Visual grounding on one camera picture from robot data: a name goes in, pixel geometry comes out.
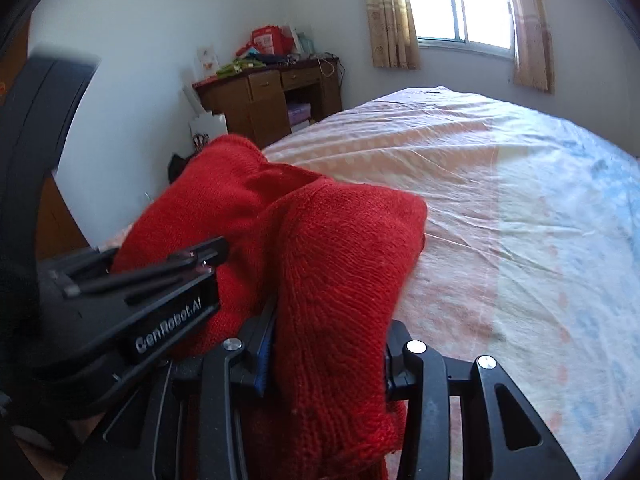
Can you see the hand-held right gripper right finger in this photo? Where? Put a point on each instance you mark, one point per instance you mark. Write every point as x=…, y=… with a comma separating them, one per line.
x=395, y=375

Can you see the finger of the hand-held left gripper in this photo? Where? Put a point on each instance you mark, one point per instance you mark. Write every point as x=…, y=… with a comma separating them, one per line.
x=150, y=272

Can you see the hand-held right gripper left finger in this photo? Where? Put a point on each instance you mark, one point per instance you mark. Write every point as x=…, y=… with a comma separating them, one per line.
x=264, y=360

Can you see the red knit sweater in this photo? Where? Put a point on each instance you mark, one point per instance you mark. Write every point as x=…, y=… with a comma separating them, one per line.
x=340, y=260

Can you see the white paper bag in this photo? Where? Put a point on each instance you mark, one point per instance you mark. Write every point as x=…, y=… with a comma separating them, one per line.
x=207, y=130

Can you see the white rolled paper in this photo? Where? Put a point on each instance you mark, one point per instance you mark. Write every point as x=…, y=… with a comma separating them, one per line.
x=192, y=97

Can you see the wooden desk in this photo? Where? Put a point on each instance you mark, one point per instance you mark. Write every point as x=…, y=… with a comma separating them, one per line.
x=235, y=105

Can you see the light blue floral bedsheet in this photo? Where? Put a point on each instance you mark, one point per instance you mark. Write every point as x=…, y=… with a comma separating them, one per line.
x=575, y=260

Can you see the pink polka dot blanket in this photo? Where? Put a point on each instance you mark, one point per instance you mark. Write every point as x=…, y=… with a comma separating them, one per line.
x=400, y=160

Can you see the purple box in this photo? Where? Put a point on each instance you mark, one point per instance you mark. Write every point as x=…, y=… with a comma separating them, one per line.
x=299, y=112

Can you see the green cloth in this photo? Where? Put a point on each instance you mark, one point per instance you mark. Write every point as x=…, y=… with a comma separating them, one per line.
x=240, y=66

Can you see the red gift box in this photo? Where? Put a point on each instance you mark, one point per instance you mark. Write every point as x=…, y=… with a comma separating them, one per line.
x=270, y=40

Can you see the beige patterned curtain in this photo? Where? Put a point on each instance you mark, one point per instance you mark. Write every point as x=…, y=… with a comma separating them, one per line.
x=390, y=15
x=532, y=30

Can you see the window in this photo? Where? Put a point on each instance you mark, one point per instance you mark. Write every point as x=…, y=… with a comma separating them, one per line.
x=460, y=0

